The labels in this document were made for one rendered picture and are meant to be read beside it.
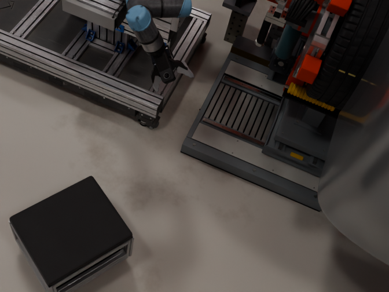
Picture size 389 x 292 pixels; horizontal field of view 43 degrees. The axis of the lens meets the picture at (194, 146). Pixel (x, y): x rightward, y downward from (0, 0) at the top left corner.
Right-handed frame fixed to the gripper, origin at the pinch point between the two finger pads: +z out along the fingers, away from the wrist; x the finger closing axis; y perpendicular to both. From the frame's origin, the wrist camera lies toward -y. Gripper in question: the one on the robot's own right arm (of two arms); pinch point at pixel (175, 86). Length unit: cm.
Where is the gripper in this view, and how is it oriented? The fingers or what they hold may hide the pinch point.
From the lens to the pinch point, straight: 186.4
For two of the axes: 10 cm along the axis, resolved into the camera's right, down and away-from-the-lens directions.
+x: -9.3, 3.4, 1.6
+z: 3.3, 5.3, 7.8
